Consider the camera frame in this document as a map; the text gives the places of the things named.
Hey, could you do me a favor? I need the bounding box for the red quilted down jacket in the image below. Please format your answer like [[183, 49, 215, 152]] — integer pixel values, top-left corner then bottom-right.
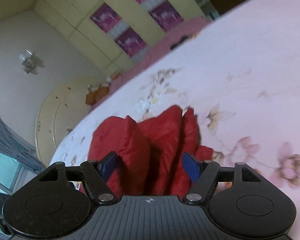
[[88, 105, 213, 198]]

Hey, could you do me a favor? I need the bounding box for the cream round headboard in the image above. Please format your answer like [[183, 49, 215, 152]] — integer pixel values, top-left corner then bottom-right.
[[35, 79, 92, 166]]

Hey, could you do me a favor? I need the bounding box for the window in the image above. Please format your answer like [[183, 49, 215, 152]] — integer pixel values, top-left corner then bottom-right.
[[0, 153, 24, 194]]

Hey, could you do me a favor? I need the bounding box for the grey blue curtain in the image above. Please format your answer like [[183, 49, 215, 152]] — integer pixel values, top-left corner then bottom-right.
[[0, 118, 45, 173]]

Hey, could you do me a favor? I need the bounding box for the lower left purple poster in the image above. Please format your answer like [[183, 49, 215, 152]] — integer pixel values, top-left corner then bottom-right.
[[115, 28, 147, 57]]

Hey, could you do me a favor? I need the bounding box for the dark garment on bed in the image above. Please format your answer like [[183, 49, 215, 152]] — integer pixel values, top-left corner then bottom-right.
[[170, 34, 197, 50]]

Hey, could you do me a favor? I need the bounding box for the cream wardrobe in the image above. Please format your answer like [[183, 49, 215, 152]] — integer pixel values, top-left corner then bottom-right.
[[34, 0, 209, 76]]

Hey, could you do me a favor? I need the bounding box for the upper left purple poster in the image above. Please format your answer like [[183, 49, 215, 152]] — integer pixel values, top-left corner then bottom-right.
[[90, 3, 130, 40]]

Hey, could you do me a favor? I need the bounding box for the lower right purple poster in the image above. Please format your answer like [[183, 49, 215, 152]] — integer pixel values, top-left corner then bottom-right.
[[149, 1, 184, 32]]

